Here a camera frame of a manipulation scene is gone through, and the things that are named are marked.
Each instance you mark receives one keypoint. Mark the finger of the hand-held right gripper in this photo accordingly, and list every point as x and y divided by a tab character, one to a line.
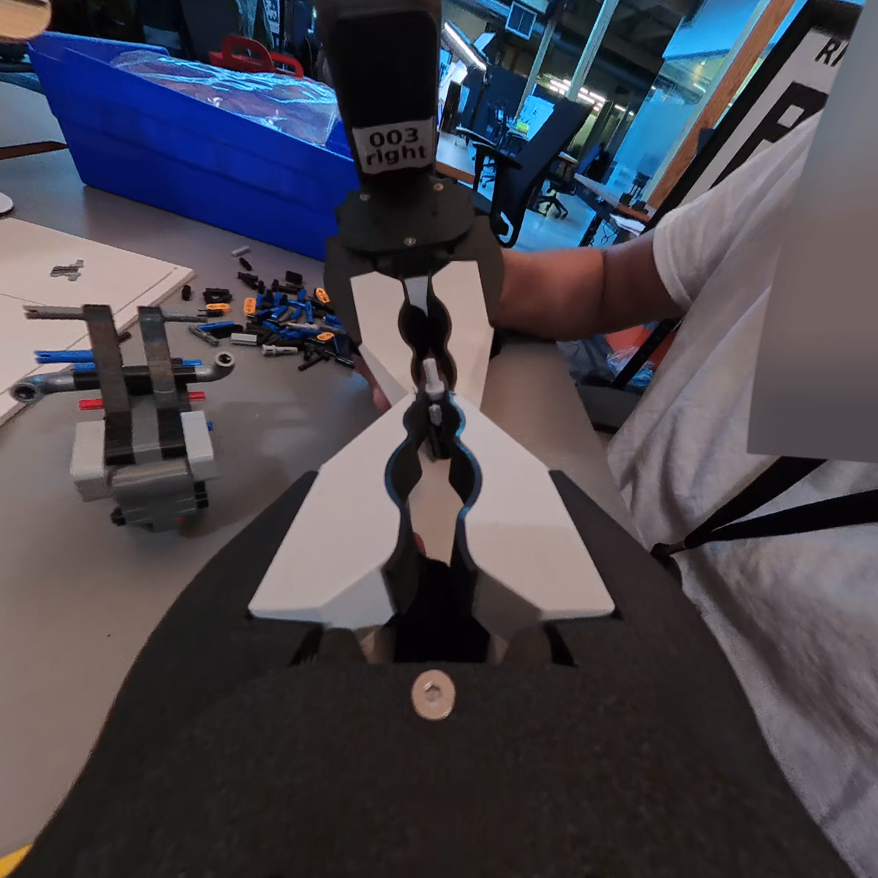
377	322
470	322

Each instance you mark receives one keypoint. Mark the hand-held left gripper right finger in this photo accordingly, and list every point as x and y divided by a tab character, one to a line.
535	549

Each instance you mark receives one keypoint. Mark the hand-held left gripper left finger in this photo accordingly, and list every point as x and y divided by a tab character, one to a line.
322	542

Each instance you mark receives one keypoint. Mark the light grey lego pin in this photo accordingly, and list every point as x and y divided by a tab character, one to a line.
432	376

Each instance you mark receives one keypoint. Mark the person's right forearm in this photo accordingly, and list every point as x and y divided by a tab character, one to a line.
583	288

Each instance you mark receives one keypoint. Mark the pile of small lego pins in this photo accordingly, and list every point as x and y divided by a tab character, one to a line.
288	322

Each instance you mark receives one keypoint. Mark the grey and black lego assembly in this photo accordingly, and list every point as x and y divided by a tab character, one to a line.
151	466

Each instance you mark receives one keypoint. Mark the person's right hand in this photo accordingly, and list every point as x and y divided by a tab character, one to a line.
377	394

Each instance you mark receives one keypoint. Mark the clear plastic bag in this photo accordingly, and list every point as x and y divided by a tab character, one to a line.
240	92

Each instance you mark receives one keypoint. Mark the black office chair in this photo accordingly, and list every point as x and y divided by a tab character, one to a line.
535	158

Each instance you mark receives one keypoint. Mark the person in white shirt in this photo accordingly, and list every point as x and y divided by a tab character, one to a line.
754	617

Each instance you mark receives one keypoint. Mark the blue plastic bin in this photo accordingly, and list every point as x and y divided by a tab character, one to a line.
171	164

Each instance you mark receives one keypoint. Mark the white instruction booklet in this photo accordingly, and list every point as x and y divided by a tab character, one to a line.
103	267

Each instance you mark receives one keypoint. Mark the white sign board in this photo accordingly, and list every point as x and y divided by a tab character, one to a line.
768	103

